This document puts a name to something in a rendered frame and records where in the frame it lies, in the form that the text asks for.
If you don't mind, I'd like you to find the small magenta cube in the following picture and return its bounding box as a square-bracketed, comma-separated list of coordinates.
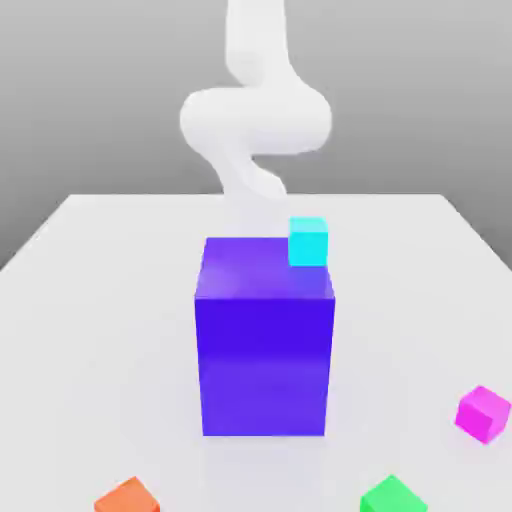
[454, 384, 512, 446]

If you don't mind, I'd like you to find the small green cube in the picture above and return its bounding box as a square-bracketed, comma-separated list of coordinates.
[358, 474, 429, 512]

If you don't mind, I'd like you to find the small orange cube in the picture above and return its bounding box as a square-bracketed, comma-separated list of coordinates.
[93, 475, 162, 512]

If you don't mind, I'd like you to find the small cyan cube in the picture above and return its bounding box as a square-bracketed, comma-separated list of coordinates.
[287, 216, 330, 268]

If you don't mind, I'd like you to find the large purple box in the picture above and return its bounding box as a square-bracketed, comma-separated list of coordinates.
[193, 236, 336, 438]

